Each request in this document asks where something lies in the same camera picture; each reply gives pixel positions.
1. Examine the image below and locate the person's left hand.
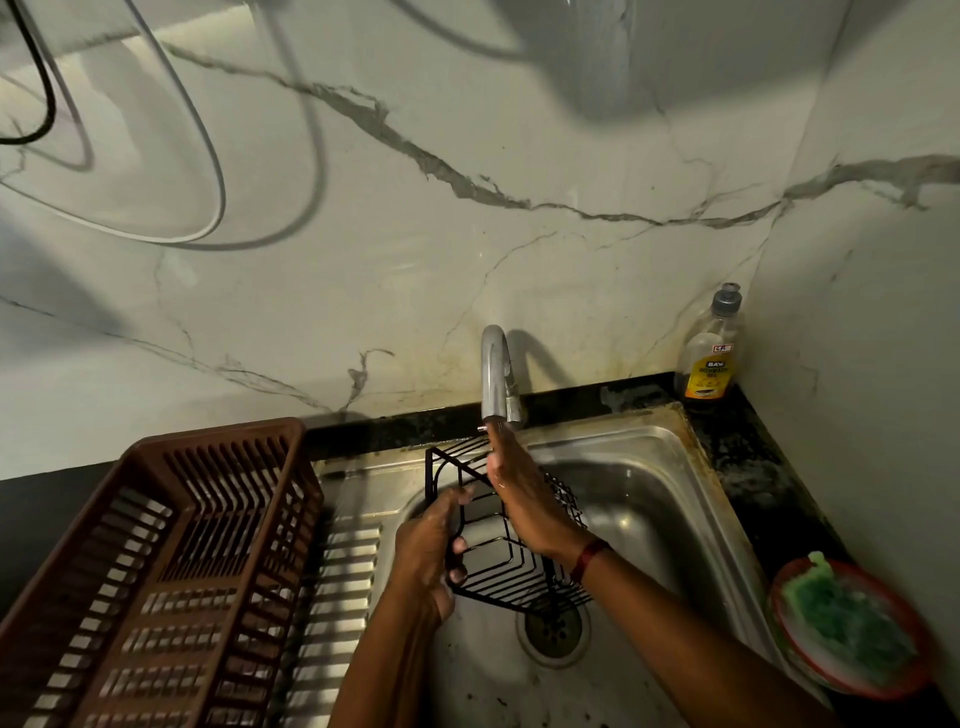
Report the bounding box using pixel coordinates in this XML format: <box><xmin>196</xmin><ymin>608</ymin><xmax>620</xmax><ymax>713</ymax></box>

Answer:
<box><xmin>392</xmin><ymin>485</ymin><xmax>476</xmax><ymax>626</ymax></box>

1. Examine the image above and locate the person's right hand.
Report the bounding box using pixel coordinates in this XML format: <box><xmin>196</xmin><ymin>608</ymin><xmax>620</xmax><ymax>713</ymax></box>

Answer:
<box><xmin>485</xmin><ymin>420</ymin><xmax>601</xmax><ymax>565</ymax></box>

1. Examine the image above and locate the black wire rack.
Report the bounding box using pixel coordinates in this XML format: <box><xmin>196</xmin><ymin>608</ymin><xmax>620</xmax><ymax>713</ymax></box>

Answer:
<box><xmin>424</xmin><ymin>433</ymin><xmax>595</xmax><ymax>615</ymax></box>

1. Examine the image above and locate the person's left forearm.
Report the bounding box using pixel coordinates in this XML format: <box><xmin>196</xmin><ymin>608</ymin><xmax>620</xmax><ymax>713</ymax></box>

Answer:
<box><xmin>327</xmin><ymin>592</ymin><xmax>456</xmax><ymax>728</ymax></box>

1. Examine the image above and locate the person's right forearm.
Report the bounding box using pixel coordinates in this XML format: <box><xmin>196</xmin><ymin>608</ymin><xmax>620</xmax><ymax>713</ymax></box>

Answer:
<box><xmin>558</xmin><ymin>538</ymin><xmax>841</xmax><ymax>728</ymax></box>

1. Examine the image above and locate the chrome sink faucet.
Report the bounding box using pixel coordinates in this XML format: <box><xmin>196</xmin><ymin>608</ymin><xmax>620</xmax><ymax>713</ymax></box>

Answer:
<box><xmin>480</xmin><ymin>324</ymin><xmax>525</xmax><ymax>431</ymax></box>

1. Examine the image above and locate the red wrist thread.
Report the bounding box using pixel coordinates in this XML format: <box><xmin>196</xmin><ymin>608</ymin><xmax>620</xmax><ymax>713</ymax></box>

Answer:
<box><xmin>569</xmin><ymin>537</ymin><xmax>612</xmax><ymax>586</ymax></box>

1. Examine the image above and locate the stainless steel sink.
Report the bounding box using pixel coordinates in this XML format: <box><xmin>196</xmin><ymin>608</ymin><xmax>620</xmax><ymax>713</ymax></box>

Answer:
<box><xmin>279</xmin><ymin>402</ymin><xmax>826</xmax><ymax>728</ymax></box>

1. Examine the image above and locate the round sink drain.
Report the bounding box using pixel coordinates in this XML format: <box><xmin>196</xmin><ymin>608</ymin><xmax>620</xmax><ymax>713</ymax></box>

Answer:
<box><xmin>515</xmin><ymin>600</ymin><xmax>592</xmax><ymax>670</ymax></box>

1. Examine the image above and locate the dish soap bottle yellow label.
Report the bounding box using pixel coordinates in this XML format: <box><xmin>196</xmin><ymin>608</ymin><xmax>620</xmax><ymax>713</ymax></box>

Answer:
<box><xmin>673</xmin><ymin>282</ymin><xmax>745</xmax><ymax>406</ymax></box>

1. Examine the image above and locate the brown plastic dish basket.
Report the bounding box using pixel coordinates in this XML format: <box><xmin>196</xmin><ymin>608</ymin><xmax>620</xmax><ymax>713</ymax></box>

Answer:
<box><xmin>0</xmin><ymin>417</ymin><xmax>325</xmax><ymax>728</ymax></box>

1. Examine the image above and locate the green scrub sponge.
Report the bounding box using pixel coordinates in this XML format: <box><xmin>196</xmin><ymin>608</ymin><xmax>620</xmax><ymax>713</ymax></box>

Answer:
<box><xmin>780</xmin><ymin>551</ymin><xmax>920</xmax><ymax>687</ymax></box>

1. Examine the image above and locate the red round dish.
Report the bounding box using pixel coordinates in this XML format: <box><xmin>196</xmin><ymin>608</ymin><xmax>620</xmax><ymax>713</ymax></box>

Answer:
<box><xmin>768</xmin><ymin>557</ymin><xmax>936</xmax><ymax>702</ymax></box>

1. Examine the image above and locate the white cable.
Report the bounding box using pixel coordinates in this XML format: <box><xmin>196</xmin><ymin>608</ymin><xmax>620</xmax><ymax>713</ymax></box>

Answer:
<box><xmin>0</xmin><ymin>0</ymin><xmax>228</xmax><ymax>246</ymax></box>

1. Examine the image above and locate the black cable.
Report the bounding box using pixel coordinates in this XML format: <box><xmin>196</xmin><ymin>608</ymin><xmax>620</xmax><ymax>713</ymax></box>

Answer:
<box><xmin>0</xmin><ymin>0</ymin><xmax>58</xmax><ymax>147</ymax></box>

